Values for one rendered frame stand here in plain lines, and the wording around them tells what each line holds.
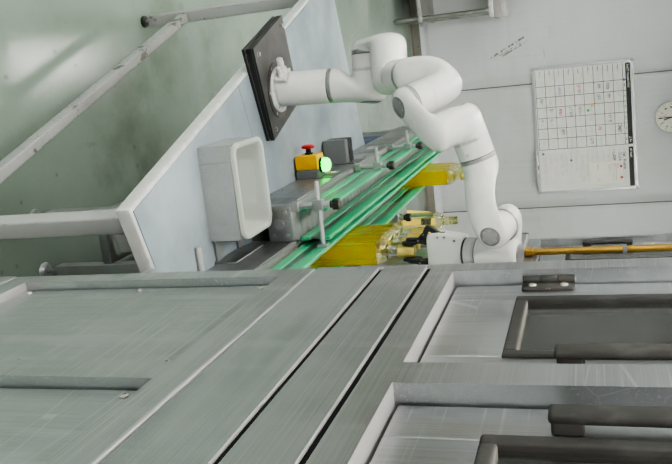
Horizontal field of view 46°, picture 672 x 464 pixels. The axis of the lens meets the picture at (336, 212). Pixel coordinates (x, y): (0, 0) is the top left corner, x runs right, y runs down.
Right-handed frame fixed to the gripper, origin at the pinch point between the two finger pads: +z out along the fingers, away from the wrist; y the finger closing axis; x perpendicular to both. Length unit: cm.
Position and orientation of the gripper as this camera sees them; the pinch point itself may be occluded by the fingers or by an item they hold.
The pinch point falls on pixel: (411, 250)
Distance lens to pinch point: 204.0
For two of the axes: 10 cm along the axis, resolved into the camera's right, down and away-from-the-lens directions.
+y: -1.1, -9.8, -1.8
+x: -5.3, 2.1, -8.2
